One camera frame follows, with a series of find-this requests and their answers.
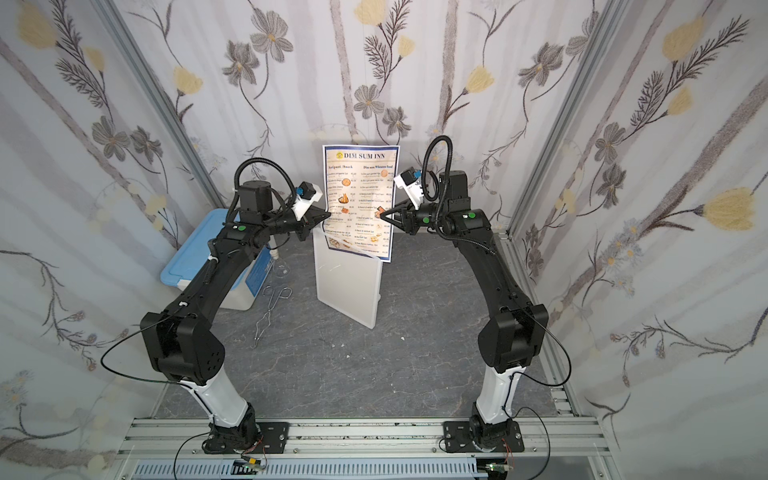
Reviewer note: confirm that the black mounting plate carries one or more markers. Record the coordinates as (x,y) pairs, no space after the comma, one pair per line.
(274,436)
(459,437)

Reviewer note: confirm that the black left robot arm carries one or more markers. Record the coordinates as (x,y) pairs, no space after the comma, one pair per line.
(179,341)

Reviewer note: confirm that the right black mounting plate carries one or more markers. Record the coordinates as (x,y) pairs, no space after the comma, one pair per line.
(459,437)

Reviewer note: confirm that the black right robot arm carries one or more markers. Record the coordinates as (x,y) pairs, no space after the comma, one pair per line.
(514,333)

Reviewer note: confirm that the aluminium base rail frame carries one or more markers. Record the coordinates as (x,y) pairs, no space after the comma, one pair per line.
(560,447)

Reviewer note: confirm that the laminated dim sum menu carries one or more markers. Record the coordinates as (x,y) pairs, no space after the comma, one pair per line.
(359,186)

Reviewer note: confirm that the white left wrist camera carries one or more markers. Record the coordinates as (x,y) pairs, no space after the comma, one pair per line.
(307,194)

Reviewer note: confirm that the metal wire tongs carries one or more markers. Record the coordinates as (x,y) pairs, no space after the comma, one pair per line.
(273,295)

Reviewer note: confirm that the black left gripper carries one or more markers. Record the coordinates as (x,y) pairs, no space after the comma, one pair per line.
(303,222)

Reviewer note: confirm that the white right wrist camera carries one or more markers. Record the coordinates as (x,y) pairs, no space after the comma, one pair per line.
(410,182)

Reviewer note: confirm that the white slotted cable duct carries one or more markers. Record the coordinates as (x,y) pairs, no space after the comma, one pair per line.
(359,468)

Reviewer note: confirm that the clear glass flask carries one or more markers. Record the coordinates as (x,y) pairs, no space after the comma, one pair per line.
(280,267)

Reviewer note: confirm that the blue lidded storage box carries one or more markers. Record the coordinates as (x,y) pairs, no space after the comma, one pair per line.
(193,254)

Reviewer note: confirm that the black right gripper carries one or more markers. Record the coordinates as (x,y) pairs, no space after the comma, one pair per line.
(405,216)

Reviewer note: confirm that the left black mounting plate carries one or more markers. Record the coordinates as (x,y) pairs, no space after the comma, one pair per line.
(274,436)

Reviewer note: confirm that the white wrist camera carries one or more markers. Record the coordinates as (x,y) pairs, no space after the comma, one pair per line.
(410,182)
(307,194)

